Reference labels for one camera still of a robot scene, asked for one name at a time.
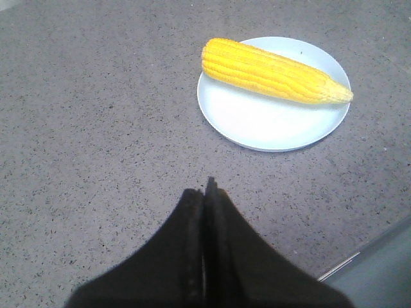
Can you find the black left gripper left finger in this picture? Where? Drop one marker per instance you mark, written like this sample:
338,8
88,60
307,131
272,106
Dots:
166,272

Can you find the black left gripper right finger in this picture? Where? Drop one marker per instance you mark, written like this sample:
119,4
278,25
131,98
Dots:
242,270

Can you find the light blue round plate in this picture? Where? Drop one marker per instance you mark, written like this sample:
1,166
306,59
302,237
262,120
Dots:
270,124

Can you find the yellow corn cob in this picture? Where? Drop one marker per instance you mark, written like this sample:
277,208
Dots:
254,69

